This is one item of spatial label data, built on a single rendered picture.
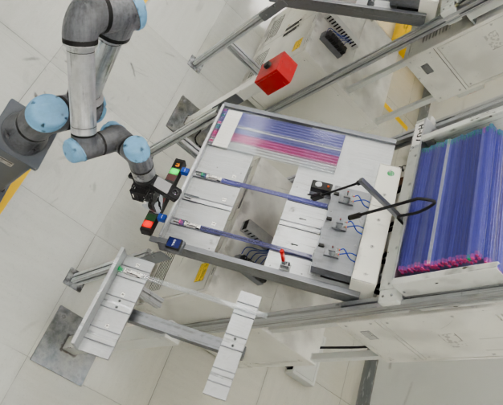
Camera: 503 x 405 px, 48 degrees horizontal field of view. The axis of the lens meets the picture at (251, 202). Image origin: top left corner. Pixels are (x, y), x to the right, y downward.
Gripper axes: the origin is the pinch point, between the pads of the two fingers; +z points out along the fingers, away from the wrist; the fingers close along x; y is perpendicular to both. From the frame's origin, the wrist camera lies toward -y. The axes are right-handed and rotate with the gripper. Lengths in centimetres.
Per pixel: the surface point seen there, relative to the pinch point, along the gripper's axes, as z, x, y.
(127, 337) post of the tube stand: 24.1, 38.7, -0.1
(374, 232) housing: -3, -11, -73
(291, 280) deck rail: 5, 10, -51
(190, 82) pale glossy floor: 59, -121, 43
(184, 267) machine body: 51, -6, 0
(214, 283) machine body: 34.5, 5.4, -19.3
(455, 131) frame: -18, -49, -91
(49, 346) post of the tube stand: 60, 42, 42
